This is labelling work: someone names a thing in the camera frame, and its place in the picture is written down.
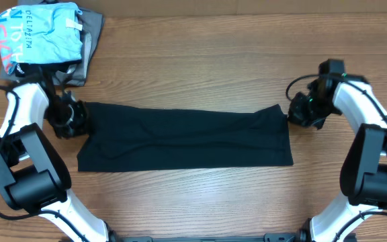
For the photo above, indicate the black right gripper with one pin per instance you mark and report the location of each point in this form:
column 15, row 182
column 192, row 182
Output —
column 301, row 112

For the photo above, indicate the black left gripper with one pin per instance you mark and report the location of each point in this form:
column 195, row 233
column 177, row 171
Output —
column 82, row 123

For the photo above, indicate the black t-shirt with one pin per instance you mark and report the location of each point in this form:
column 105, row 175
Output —
column 125, row 138

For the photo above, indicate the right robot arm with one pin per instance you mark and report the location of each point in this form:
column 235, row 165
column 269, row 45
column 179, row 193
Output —
column 363, row 176

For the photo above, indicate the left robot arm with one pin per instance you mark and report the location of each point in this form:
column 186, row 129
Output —
column 34, row 180

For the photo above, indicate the black folded garment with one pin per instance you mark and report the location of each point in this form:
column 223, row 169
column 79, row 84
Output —
column 25, row 69

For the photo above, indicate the light blue folded t-shirt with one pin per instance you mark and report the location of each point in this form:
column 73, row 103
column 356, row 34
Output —
column 40, row 34

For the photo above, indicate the grey folded garment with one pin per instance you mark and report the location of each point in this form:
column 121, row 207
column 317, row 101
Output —
column 92, row 23

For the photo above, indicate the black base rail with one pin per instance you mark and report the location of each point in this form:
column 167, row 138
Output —
column 268, row 237

